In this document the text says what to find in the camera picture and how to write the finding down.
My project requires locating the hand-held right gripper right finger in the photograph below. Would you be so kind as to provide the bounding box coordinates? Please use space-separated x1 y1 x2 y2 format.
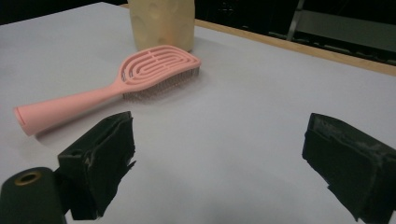
302 112 396 224

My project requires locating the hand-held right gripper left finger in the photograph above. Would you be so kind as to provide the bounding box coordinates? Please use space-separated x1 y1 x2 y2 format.
57 111 137 220

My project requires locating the pink hairbrush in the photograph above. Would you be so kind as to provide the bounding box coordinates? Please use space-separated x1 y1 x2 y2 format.
13 44 203 137

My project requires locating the beige cup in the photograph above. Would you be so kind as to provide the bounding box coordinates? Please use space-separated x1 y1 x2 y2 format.
126 0 196 53

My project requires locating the white table mat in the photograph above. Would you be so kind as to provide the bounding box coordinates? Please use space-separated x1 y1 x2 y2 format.
0 1 396 224

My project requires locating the white metal stand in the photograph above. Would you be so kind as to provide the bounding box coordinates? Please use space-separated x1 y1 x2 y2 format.
286 0 396 54

